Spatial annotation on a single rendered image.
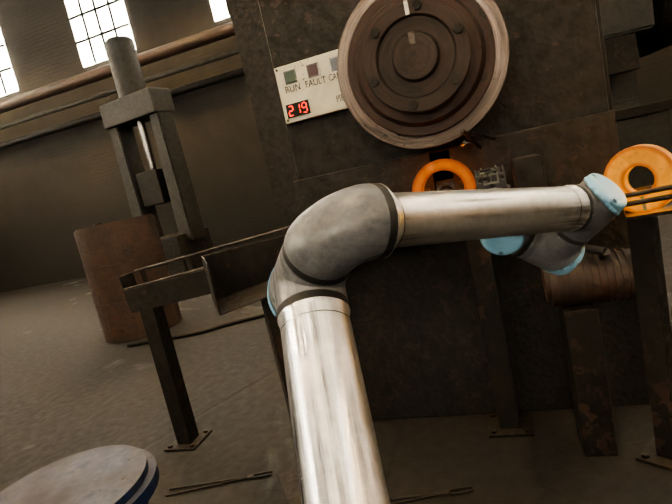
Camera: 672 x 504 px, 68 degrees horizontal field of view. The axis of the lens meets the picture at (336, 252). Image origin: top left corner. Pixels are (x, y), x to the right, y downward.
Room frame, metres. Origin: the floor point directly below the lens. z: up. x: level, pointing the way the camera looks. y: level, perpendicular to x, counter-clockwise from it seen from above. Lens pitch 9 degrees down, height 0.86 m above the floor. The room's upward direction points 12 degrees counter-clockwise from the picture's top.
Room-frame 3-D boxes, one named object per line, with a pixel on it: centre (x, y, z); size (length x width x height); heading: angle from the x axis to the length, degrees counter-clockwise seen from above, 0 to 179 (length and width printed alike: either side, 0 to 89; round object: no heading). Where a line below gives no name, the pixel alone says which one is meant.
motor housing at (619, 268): (1.22, -0.62, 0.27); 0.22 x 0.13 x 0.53; 72
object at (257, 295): (1.35, 0.22, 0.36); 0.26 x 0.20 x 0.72; 107
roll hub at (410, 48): (1.35, -0.32, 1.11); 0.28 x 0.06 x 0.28; 72
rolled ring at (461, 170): (1.45, -0.35, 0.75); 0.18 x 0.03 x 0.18; 73
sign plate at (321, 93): (1.65, -0.06, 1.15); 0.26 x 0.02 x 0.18; 72
